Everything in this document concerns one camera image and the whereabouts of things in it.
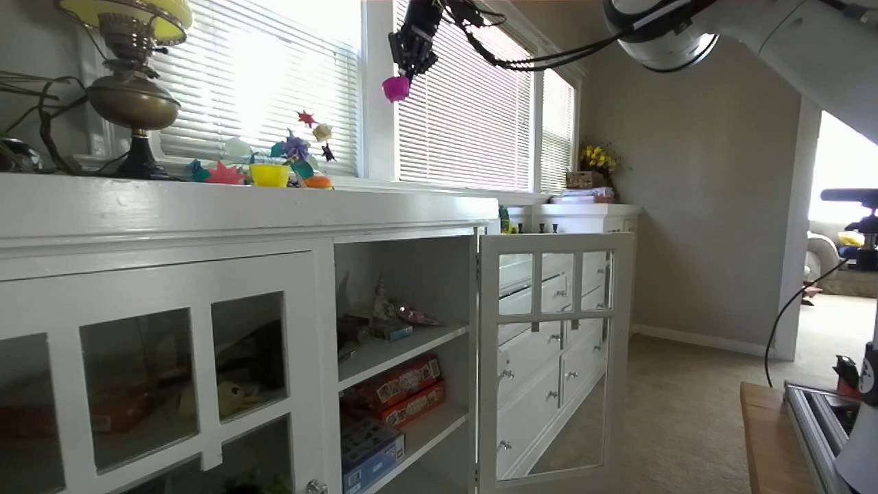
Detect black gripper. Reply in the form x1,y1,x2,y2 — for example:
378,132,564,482
387,0,483,77

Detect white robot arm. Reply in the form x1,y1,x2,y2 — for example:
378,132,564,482
387,0,878,139

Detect small orange bowl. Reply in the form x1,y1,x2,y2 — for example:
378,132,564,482
305,176,331,188

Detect small yellow bowl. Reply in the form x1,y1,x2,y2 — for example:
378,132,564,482
249,162,290,188

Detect small red pink bowl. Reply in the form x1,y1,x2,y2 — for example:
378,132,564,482
209,165,244,183

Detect colourful toy flower figure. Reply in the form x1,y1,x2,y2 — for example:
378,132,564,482
269,110,335,180

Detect yellow flower pot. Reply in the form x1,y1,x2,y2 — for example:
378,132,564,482
564,143,616,202

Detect white drawer dresser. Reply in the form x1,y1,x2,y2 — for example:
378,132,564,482
495,200,641,482

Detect figurines on cabinet shelf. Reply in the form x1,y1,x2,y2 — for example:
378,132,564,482
338,292,430,344

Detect brass lamp yellow shade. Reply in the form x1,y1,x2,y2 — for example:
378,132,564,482
54,0,191,178

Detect open white cabinet door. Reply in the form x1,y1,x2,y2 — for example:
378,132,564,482
475,232,633,494

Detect red board game boxes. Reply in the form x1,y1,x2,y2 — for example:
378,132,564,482
351,353,445,427

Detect white glass-door cabinet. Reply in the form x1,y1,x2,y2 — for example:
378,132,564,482
0,176,495,494

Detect blue board game box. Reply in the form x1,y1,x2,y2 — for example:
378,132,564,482
343,436,404,494

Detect wooden side table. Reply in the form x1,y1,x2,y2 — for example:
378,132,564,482
738,382,818,494

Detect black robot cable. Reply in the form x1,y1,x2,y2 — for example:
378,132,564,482
447,0,725,74

